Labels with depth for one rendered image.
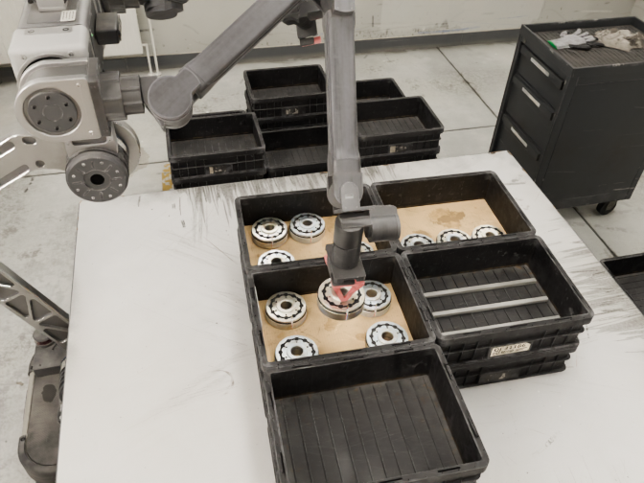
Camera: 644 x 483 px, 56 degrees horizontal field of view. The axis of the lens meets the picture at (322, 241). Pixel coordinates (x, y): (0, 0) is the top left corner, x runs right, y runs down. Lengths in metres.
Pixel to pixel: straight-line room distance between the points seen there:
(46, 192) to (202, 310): 1.91
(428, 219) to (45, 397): 1.39
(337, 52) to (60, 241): 2.21
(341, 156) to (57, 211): 2.37
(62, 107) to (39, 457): 1.28
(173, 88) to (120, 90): 0.09
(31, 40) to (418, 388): 1.06
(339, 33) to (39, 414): 1.58
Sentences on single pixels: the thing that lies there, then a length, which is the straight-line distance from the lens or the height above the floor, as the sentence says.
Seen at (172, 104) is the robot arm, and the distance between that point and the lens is 1.12.
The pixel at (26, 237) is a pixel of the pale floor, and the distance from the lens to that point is 3.25.
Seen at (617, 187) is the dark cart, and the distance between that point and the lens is 3.36.
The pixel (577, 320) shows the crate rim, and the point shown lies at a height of 0.93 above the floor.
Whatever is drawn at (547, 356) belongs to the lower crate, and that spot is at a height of 0.80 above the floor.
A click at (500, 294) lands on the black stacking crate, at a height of 0.83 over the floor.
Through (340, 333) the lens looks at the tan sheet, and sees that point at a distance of 1.51.
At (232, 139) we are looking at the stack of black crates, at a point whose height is 0.49.
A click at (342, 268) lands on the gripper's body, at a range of 1.21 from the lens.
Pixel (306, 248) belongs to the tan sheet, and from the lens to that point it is 1.71.
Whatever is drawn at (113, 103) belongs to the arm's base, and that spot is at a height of 1.46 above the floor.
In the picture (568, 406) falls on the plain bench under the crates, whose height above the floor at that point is 0.70.
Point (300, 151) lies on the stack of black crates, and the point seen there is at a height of 0.38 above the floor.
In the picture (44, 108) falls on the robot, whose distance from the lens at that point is 1.16.
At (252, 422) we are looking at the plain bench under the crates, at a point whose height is 0.70.
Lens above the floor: 2.01
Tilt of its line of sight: 43 degrees down
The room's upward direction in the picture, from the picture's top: 2 degrees clockwise
